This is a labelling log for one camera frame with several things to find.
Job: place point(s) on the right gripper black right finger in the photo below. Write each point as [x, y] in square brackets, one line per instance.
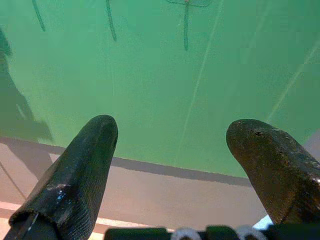
[277, 170]

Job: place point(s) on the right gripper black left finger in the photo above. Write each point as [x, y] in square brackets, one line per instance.
[72, 180]

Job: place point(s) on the green wall board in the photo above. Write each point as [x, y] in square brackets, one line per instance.
[160, 87]

